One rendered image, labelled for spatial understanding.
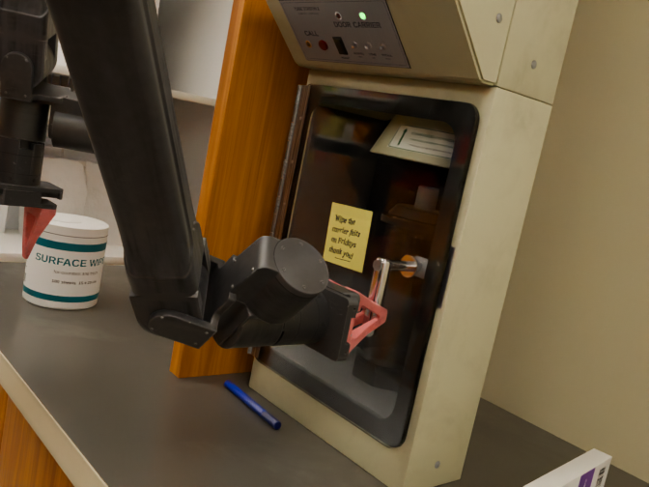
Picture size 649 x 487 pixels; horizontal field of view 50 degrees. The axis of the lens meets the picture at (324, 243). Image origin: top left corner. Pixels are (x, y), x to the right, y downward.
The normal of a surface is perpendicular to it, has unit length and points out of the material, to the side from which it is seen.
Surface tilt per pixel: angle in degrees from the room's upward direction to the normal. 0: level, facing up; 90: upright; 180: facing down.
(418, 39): 135
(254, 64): 90
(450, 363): 90
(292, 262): 44
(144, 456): 0
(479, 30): 90
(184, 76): 90
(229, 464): 0
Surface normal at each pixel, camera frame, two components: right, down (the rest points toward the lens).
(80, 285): 0.67, 0.26
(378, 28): -0.67, 0.65
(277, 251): 0.57, -0.53
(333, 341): -0.76, -0.04
